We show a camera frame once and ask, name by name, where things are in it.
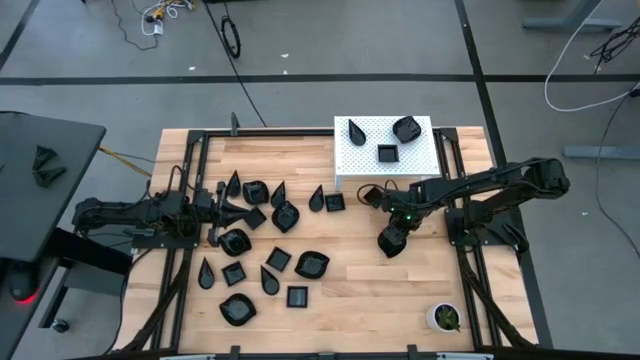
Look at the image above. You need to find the black triangular plastic part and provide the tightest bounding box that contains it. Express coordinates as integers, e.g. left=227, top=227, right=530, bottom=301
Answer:
left=32, top=144, right=58, bottom=171

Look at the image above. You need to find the white cable tangle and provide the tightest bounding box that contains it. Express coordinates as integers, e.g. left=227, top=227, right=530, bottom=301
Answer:
left=140, top=0, right=195, bottom=37

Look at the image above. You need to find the black computer mouse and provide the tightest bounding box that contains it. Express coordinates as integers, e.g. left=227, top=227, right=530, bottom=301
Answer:
left=6, top=259, right=41, bottom=304

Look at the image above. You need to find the black coiled floor cable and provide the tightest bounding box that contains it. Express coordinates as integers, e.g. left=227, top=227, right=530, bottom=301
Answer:
left=202, top=0, right=268, bottom=128

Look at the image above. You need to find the black robot cable loom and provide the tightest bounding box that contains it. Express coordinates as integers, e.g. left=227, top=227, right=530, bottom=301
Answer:
left=457, top=249, right=532, bottom=349
left=119, top=248, right=194, bottom=354

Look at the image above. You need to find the thin black floor cable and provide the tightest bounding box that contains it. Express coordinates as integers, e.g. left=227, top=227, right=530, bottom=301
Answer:
left=594, top=89, right=640, bottom=247
left=109, top=0, right=160, bottom=52

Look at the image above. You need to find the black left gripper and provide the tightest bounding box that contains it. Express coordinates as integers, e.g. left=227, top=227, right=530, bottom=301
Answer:
left=195, top=182, right=250, bottom=250

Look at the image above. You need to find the white pot with succulent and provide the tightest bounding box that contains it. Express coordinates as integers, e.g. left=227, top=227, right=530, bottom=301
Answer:
left=425, top=302, right=463, bottom=334

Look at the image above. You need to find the black desk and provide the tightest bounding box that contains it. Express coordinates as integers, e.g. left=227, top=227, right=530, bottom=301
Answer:
left=0, top=257, right=69, bottom=360
left=0, top=110, right=107, bottom=264

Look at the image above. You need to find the grey table foot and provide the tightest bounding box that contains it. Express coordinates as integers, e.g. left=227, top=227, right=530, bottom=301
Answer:
left=563, top=145, right=640, bottom=161
left=522, top=0, right=624, bottom=30

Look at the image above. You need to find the yellow cable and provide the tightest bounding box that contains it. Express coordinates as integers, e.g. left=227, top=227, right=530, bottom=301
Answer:
left=98, top=145, right=153, bottom=179

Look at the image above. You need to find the black cable bundle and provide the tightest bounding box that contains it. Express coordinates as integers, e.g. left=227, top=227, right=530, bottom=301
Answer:
left=589, top=17, right=640, bottom=74

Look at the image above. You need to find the white floor cable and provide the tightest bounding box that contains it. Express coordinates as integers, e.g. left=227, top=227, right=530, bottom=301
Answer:
left=543, top=0, right=640, bottom=113

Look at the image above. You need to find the white perforated metal shelf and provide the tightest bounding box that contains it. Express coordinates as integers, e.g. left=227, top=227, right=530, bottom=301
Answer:
left=333, top=115, right=442, bottom=193

